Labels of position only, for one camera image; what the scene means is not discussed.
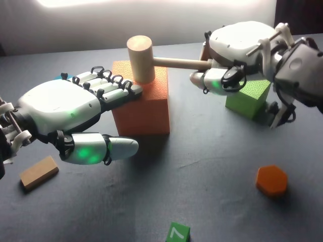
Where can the green foam cube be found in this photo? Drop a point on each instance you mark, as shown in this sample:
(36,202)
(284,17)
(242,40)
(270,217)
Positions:
(242,103)

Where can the dark curtain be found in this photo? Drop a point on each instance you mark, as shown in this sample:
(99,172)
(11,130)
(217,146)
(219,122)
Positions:
(302,12)

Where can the wooden mallet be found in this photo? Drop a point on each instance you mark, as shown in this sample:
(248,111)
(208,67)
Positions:
(140,58)

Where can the small green 7 block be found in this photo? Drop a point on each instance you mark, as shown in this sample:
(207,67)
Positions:
(178,233)

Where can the large orange foam cube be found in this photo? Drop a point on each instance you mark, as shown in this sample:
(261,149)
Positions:
(149,113)

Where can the orange hexagon block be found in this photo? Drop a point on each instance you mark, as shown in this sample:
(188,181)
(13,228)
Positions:
(271,179)

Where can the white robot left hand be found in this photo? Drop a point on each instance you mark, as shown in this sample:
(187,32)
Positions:
(55,106)

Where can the grey table cloth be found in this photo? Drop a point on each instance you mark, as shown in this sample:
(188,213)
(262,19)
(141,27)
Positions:
(214,151)

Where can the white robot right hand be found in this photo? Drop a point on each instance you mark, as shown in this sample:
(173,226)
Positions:
(239,37)

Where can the plain wooden rectangular block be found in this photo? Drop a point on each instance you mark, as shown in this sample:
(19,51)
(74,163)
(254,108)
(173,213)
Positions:
(38,172)

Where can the light blue flat piece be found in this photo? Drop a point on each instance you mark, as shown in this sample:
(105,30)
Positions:
(57,77)

